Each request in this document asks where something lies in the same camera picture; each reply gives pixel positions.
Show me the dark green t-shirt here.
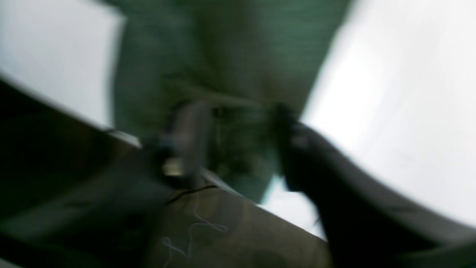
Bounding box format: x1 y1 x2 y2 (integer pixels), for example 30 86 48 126
104 0 353 203

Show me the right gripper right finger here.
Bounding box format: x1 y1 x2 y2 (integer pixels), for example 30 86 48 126
273 105 476 268

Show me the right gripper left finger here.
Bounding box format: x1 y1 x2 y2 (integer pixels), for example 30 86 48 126
1 100 212 268

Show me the white floor cable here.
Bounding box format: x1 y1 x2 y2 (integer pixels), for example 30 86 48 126
162 212 229 267

